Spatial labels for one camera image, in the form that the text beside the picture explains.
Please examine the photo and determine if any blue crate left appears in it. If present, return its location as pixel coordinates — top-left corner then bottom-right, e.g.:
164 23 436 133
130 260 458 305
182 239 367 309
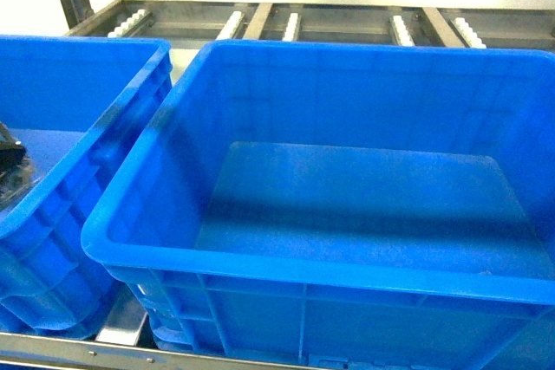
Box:
1 36 172 339

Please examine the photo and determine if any steel shelving rack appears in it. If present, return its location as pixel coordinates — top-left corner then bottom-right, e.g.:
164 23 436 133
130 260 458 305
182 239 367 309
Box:
1 0 554 369

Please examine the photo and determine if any blue plastic storage crate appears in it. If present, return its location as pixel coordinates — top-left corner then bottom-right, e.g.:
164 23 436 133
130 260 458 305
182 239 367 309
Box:
82 41 554 369

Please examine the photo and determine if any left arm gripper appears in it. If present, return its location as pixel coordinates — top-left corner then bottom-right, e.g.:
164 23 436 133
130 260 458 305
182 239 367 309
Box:
1 123 45 210

